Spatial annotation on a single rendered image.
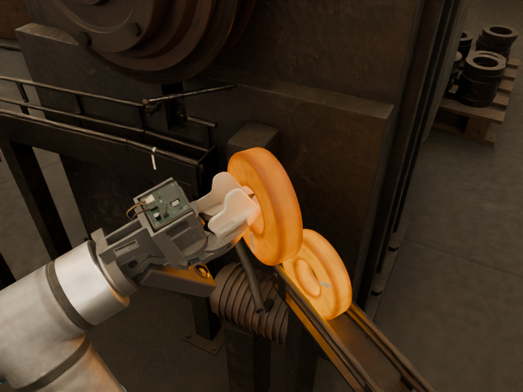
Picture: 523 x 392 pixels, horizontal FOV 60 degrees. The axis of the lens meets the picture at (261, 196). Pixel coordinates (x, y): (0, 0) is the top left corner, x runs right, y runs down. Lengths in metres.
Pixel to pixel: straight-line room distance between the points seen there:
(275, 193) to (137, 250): 0.17
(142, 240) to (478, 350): 1.31
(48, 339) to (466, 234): 1.69
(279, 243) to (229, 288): 0.46
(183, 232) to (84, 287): 0.12
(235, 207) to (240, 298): 0.46
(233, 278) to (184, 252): 0.45
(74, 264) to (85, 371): 0.12
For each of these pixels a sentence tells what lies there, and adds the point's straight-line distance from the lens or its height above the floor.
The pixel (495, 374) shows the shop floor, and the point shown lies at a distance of 1.63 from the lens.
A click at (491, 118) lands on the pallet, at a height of 0.14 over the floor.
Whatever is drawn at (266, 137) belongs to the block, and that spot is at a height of 0.80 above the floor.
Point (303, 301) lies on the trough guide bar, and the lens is 0.77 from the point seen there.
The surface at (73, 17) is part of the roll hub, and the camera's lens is 0.90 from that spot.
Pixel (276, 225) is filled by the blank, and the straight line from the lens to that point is 0.53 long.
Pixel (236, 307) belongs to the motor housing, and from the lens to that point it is 0.98.
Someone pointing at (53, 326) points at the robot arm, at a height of 0.88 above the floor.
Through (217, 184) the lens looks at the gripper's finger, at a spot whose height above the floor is 0.95.
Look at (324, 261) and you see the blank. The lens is 0.71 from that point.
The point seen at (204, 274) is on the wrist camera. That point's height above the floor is 0.83.
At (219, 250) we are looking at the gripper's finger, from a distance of 0.54.
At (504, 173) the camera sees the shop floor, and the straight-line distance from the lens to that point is 2.40.
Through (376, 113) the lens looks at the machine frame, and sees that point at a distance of 0.88.
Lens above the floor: 1.31
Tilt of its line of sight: 41 degrees down
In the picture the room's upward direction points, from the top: straight up
